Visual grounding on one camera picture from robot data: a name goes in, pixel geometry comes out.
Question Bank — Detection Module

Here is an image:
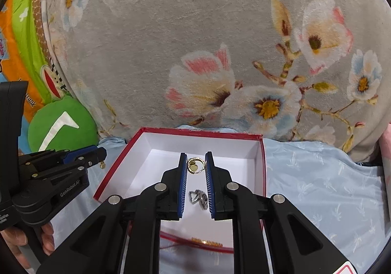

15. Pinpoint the silver wristwatch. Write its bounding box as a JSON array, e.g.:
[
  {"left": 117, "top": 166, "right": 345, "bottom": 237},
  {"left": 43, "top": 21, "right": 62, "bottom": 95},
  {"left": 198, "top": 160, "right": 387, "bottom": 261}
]
[{"left": 188, "top": 189, "right": 210, "bottom": 210}]

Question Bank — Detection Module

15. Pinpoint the colourful printed blanket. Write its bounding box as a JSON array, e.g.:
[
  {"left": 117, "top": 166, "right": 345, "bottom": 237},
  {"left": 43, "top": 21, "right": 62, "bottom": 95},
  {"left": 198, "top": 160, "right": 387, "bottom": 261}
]
[{"left": 0, "top": 0, "right": 77, "bottom": 152}]

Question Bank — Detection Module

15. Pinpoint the pink and white plush pillow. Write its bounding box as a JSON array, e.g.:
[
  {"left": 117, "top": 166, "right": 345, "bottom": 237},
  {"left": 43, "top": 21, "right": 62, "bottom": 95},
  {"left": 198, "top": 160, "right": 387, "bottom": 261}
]
[{"left": 379, "top": 123, "right": 391, "bottom": 168}]

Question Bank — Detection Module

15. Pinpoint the person's left hand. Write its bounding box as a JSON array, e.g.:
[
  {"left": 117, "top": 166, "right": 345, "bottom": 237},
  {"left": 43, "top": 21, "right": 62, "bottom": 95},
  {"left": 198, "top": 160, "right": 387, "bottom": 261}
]
[{"left": 0, "top": 221, "right": 55, "bottom": 274}]

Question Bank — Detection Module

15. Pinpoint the gold bracelet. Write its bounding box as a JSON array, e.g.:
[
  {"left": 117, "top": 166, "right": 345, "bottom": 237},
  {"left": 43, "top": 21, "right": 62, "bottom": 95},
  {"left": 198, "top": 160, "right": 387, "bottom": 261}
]
[{"left": 191, "top": 237, "right": 222, "bottom": 246}]

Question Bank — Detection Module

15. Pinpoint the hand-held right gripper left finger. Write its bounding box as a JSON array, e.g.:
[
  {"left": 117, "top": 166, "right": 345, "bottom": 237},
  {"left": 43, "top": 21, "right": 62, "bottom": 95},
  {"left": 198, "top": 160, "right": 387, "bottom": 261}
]
[{"left": 36, "top": 152, "right": 188, "bottom": 274}]

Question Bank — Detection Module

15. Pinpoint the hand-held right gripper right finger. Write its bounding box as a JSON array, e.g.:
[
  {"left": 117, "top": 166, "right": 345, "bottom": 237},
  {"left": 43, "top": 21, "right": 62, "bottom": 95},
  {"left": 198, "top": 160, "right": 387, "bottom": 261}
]
[{"left": 204, "top": 151, "right": 359, "bottom": 274}]

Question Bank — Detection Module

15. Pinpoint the grey floral blanket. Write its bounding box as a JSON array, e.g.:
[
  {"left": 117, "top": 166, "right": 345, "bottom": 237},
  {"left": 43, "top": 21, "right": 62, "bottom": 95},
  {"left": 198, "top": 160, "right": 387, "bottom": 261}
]
[{"left": 40, "top": 0, "right": 391, "bottom": 161}]

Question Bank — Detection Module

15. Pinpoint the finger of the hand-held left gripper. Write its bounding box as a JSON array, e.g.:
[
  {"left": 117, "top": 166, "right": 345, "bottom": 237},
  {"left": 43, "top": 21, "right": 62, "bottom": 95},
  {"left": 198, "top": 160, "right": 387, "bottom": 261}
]
[
  {"left": 31, "top": 148, "right": 108, "bottom": 178},
  {"left": 18, "top": 145, "right": 99, "bottom": 171}
]

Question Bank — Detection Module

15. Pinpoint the light blue bedsheet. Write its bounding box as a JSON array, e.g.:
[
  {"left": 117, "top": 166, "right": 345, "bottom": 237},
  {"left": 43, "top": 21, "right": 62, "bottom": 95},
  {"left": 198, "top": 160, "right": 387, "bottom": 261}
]
[{"left": 52, "top": 123, "right": 387, "bottom": 274}]

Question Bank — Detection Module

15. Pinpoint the green round cushion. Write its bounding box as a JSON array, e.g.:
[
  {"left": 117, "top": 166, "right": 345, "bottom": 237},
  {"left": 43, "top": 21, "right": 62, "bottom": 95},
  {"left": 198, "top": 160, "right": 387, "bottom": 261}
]
[{"left": 27, "top": 98, "right": 98, "bottom": 152}]

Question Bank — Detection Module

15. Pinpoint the gold ring with heart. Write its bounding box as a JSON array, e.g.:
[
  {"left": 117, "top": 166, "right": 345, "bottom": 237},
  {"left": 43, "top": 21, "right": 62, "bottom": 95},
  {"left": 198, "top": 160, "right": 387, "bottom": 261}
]
[{"left": 187, "top": 157, "right": 208, "bottom": 174}]

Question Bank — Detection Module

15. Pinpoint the red cardboard box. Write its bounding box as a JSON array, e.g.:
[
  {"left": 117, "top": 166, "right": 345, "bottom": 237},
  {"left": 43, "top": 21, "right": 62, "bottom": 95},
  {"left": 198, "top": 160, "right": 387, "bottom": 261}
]
[{"left": 93, "top": 127, "right": 267, "bottom": 257}]

